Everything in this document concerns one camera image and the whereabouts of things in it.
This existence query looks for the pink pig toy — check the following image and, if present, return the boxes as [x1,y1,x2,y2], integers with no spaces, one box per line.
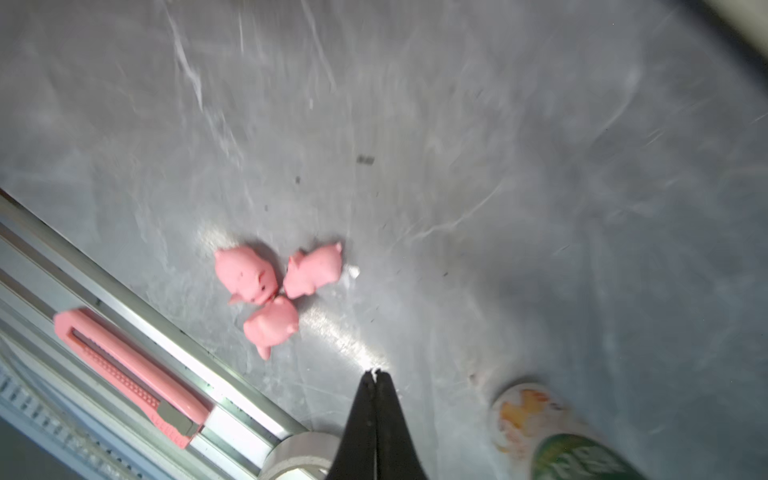
[283,242,343,299]
[214,246,279,305]
[243,295,299,360]

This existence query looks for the coiled clear tube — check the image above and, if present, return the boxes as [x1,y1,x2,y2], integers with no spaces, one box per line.
[258,432,340,480]

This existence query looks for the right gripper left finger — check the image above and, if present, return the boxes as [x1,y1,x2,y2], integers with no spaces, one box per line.
[326,371,376,480]

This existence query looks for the pink pig toy bottom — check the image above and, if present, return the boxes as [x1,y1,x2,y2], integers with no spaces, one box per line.
[243,295,299,360]

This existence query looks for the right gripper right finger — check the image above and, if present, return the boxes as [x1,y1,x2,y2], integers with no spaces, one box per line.
[375,370,427,480]

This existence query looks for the pink utility knife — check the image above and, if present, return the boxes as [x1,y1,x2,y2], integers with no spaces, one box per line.
[53,309,211,449]

